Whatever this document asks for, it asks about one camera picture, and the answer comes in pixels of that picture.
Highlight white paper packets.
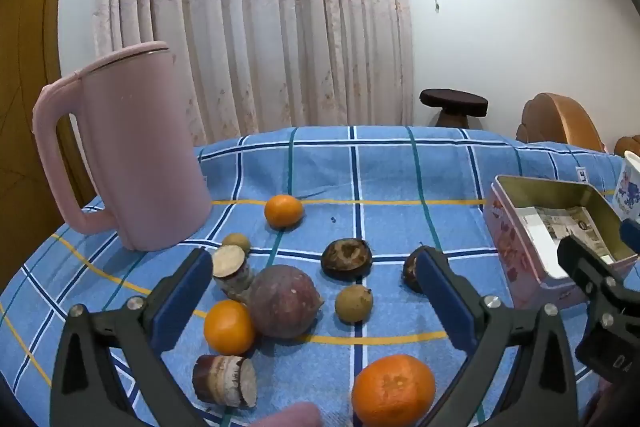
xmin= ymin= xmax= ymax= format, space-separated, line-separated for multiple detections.
xmin=520 ymin=206 xmax=613 ymax=269

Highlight wooden wardrobe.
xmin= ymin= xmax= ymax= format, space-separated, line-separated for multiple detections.
xmin=0 ymin=0 xmax=101 ymax=298

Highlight tan longan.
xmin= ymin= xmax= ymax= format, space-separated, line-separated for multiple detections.
xmin=335 ymin=284 xmax=374 ymax=324
xmin=221 ymin=233 xmax=252 ymax=254

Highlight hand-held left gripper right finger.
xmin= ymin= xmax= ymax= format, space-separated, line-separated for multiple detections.
xmin=415 ymin=246 xmax=581 ymax=427

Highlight white printed cup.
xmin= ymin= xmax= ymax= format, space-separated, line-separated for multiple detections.
xmin=611 ymin=151 xmax=640 ymax=223

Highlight orange mandarin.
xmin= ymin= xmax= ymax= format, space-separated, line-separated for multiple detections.
xmin=203 ymin=299 xmax=257 ymax=356
xmin=351 ymin=354 xmax=437 ymax=427
xmin=264 ymin=194 xmax=305 ymax=229

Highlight sugarcane piece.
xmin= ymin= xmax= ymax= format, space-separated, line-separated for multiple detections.
xmin=192 ymin=353 xmax=258 ymax=409
xmin=211 ymin=244 xmax=253 ymax=303

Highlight person's left hand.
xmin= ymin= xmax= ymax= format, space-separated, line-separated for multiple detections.
xmin=255 ymin=401 xmax=323 ymax=427

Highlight pink jug with handle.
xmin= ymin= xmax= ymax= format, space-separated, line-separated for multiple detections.
xmin=32 ymin=41 xmax=213 ymax=253

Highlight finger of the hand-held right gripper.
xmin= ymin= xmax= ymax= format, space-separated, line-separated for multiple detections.
xmin=556 ymin=234 xmax=623 ymax=310
xmin=619 ymin=218 xmax=640 ymax=255

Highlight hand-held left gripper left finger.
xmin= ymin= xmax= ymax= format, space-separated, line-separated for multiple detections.
xmin=49 ymin=247 xmax=216 ymax=427

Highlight pale floral curtain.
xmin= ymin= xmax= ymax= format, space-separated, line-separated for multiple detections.
xmin=91 ymin=0 xmax=416 ymax=148

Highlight dark round stool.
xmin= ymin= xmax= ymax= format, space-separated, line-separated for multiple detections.
xmin=419 ymin=89 xmax=488 ymax=128

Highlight blue checked tablecloth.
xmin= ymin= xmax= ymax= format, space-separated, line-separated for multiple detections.
xmin=0 ymin=125 xmax=640 ymax=427

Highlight dark brown fruit half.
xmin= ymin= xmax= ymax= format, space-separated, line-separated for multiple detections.
xmin=402 ymin=247 xmax=431 ymax=294
xmin=320 ymin=238 xmax=374 ymax=280

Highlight purple round fruit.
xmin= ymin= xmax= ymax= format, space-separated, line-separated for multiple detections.
xmin=248 ymin=264 xmax=325 ymax=340

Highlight pink tin box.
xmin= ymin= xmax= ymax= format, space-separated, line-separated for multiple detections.
xmin=482 ymin=175 xmax=638 ymax=310

